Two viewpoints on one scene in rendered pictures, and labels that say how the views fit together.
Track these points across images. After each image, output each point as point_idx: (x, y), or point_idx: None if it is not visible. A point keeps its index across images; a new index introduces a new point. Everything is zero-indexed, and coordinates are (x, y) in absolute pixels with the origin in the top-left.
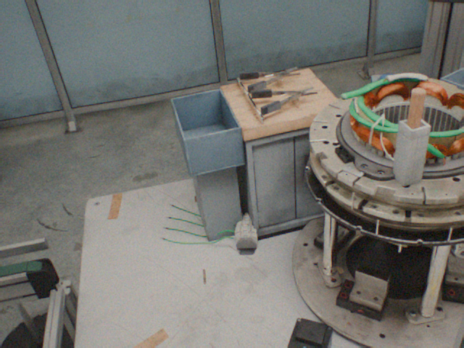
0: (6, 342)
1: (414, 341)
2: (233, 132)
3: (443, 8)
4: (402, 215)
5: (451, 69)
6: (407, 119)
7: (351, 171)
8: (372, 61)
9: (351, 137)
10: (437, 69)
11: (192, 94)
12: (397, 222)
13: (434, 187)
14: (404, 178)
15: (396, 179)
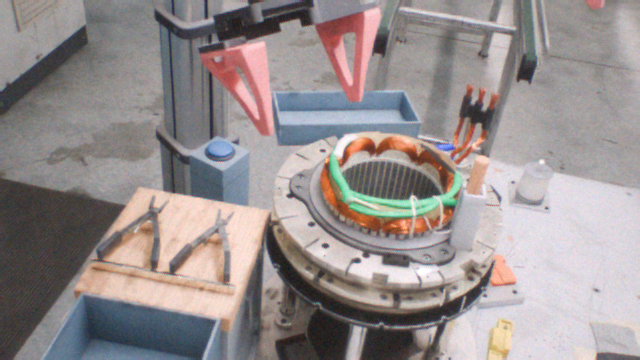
0: None
1: None
2: (217, 332)
3: (202, 43)
4: (478, 277)
5: (221, 106)
6: (470, 189)
7: (426, 270)
8: None
9: (371, 238)
10: (208, 112)
11: (58, 332)
12: None
13: (481, 234)
14: (472, 244)
15: (456, 249)
